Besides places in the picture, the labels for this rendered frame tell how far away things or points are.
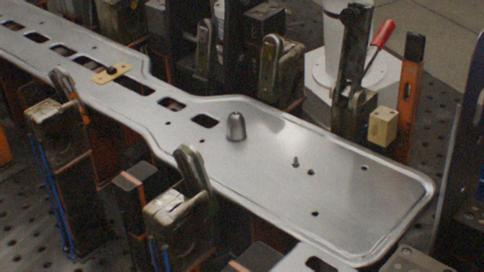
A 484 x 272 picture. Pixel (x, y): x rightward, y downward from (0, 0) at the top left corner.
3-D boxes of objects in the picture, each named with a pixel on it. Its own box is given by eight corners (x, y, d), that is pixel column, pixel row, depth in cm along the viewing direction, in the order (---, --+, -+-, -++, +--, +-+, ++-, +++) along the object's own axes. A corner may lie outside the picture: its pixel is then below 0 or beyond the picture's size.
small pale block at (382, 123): (354, 268, 117) (368, 114, 95) (364, 257, 119) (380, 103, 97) (370, 277, 115) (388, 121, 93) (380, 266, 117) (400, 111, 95)
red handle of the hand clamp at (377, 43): (332, 90, 100) (379, 14, 103) (335, 96, 102) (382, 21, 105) (353, 98, 98) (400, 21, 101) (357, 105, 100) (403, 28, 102)
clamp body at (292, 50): (253, 199, 134) (245, 52, 112) (285, 173, 141) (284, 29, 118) (286, 217, 129) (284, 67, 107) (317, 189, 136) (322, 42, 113)
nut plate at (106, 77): (101, 85, 118) (100, 80, 117) (89, 80, 120) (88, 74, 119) (134, 68, 123) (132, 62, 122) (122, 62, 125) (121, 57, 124)
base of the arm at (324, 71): (361, 44, 166) (360, -18, 154) (401, 77, 152) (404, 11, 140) (299, 65, 161) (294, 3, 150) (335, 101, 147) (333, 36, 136)
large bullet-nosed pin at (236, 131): (224, 144, 104) (222, 113, 100) (237, 135, 106) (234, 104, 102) (238, 151, 102) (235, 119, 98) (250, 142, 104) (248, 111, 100)
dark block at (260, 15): (251, 180, 139) (242, 12, 114) (271, 165, 143) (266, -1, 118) (268, 188, 136) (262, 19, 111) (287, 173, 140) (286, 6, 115)
